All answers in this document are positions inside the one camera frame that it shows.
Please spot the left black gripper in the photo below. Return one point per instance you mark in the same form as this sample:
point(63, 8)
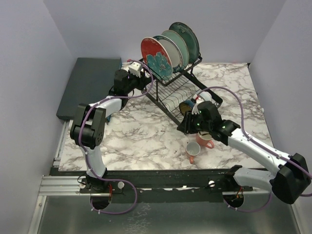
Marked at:
point(142, 81)

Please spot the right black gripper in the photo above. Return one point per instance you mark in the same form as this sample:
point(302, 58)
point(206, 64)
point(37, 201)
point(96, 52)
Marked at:
point(185, 126)

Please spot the dark bowl beige inside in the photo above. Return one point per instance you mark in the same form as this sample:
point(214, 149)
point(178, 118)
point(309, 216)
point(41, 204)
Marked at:
point(186, 106)

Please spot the plain pink mug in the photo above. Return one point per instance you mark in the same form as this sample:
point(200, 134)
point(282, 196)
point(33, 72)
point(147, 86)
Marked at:
point(205, 139)

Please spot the printed salmon coffee mug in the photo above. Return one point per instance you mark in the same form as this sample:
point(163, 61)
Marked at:
point(192, 150)

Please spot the black wire dish rack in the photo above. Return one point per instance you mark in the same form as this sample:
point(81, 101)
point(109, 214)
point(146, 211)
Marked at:
point(161, 104)

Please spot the white bowl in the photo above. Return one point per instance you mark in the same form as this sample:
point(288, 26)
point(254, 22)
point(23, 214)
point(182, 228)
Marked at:
point(203, 96)

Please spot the red plate teal flower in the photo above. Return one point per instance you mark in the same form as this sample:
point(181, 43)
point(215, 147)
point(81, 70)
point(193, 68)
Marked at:
point(156, 57)

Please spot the teal patterned bottom plate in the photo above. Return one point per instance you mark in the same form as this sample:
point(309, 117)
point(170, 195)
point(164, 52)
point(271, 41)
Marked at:
point(173, 51)

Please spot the orange plate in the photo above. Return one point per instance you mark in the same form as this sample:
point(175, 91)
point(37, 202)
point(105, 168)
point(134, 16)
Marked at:
point(180, 42)

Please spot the blue glazed floral plate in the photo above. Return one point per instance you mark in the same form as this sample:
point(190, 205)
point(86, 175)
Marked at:
point(190, 39)

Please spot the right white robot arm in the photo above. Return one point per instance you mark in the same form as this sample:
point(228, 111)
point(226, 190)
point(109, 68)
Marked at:
point(287, 176)

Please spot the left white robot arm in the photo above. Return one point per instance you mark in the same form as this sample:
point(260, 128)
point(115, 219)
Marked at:
point(88, 126)

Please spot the dark grey flat box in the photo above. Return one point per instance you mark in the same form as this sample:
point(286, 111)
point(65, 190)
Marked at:
point(90, 81)

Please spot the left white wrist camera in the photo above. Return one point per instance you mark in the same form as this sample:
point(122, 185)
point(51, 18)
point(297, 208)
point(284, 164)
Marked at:
point(135, 67)

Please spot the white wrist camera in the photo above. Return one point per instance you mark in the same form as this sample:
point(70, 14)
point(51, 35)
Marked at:
point(195, 109)
point(135, 67)

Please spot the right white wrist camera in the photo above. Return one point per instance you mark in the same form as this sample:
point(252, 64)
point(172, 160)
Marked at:
point(195, 109)

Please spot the black mounting rail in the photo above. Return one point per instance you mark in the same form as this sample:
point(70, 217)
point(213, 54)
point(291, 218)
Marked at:
point(162, 186)

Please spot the aluminium frame rail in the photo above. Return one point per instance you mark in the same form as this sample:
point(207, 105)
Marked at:
point(131, 145)

